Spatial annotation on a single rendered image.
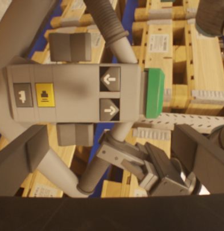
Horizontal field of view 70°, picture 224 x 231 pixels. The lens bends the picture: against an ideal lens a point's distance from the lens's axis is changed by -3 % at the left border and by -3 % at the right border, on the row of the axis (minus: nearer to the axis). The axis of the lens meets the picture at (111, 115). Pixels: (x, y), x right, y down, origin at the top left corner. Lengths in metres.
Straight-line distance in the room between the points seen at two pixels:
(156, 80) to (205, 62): 1.10
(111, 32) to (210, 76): 1.07
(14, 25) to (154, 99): 0.24
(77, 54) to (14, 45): 0.10
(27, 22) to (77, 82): 0.11
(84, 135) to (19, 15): 0.21
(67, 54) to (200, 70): 1.12
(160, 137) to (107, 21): 0.82
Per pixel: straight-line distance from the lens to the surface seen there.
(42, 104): 0.27
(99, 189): 1.03
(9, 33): 0.30
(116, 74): 0.25
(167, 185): 0.29
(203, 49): 1.45
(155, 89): 0.27
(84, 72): 0.25
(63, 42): 0.27
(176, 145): 0.16
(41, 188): 1.10
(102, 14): 0.27
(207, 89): 1.21
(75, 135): 0.29
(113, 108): 0.25
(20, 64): 0.29
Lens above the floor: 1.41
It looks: 14 degrees down
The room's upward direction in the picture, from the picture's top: 94 degrees clockwise
